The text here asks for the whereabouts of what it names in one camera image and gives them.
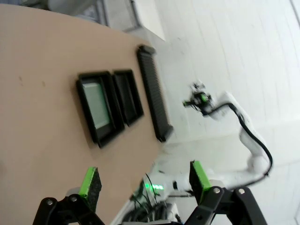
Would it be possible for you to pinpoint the green status light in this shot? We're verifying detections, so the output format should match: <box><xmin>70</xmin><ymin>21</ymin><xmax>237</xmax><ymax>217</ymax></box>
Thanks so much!
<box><xmin>144</xmin><ymin>183</ymin><xmax>165</xmax><ymax>191</ymax></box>

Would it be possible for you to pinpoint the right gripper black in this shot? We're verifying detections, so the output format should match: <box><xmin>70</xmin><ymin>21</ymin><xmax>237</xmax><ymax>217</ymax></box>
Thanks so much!
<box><xmin>182</xmin><ymin>90</ymin><xmax>213</xmax><ymax>115</ymax></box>

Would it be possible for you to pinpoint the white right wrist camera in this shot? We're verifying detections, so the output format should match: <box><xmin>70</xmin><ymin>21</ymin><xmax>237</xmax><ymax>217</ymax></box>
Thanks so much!
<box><xmin>191</xmin><ymin>81</ymin><xmax>207</xmax><ymax>92</ymax></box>

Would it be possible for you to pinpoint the green perforated circuit board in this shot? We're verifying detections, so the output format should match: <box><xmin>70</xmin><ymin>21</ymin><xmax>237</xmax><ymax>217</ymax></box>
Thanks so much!
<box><xmin>82</xmin><ymin>82</ymin><xmax>111</xmax><ymax>131</ymax></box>

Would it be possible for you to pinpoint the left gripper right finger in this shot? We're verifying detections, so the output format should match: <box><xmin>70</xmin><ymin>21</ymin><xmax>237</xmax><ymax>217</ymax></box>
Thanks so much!
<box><xmin>184</xmin><ymin>160</ymin><xmax>269</xmax><ymax>225</ymax></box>

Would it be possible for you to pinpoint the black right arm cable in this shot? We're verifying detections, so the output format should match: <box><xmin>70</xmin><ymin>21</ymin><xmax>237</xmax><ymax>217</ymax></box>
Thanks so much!
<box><xmin>202</xmin><ymin>102</ymin><xmax>274</xmax><ymax>188</ymax></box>

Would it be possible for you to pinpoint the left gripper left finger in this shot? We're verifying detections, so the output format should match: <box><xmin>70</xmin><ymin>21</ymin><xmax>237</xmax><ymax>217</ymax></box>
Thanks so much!
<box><xmin>32</xmin><ymin>166</ymin><xmax>106</xmax><ymax>225</ymax></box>

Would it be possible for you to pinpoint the black cable bundle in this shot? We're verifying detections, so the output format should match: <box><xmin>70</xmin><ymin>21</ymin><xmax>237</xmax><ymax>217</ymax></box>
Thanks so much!
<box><xmin>128</xmin><ymin>194</ymin><xmax>181</xmax><ymax>225</ymax></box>

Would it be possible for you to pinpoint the black slotted board rack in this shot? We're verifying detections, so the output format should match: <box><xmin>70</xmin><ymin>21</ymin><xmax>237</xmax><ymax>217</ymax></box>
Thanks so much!
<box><xmin>136</xmin><ymin>45</ymin><xmax>174</xmax><ymax>143</ymax></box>

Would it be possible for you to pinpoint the black plastic ESD tray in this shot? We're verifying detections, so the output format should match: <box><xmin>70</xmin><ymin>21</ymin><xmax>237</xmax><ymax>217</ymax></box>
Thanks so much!
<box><xmin>76</xmin><ymin>71</ymin><xmax>125</xmax><ymax>149</ymax></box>
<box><xmin>112</xmin><ymin>68</ymin><xmax>144</xmax><ymax>127</ymax></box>

